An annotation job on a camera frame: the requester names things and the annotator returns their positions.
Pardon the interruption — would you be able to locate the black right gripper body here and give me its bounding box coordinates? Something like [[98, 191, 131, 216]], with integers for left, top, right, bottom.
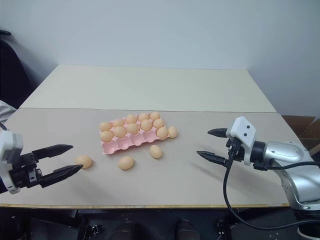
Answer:
[[225, 137, 247, 163]]

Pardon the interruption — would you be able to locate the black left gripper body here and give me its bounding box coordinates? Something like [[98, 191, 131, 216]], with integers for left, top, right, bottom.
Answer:
[[9, 151, 44, 190]]

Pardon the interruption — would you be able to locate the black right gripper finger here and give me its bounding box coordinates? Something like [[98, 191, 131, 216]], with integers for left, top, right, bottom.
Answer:
[[207, 127, 229, 139], [196, 150, 230, 168]]

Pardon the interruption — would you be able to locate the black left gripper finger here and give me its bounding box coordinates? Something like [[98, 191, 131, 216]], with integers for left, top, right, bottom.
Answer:
[[32, 144, 74, 161], [40, 164, 84, 189]]

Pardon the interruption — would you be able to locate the pink egg tray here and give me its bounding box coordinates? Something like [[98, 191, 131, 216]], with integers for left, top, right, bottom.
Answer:
[[100, 114, 164, 156]]

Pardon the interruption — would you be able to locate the grey cloth bundle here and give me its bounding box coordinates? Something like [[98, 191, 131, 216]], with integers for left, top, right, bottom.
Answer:
[[0, 99, 14, 124]]

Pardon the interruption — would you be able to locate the black office chair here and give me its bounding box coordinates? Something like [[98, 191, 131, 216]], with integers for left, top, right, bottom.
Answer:
[[0, 29, 35, 110]]

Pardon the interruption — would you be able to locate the white rimmed round object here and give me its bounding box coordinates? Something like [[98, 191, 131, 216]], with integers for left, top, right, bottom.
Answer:
[[297, 219, 320, 240]]

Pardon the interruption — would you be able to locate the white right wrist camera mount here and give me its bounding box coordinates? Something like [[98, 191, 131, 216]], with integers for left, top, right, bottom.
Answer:
[[225, 115, 258, 167]]

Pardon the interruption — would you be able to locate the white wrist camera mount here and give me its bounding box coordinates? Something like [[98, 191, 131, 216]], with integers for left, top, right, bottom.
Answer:
[[0, 129, 25, 195], [225, 115, 258, 167]]

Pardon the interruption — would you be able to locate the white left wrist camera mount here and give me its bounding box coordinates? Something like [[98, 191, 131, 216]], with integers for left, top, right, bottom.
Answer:
[[0, 129, 25, 195]]

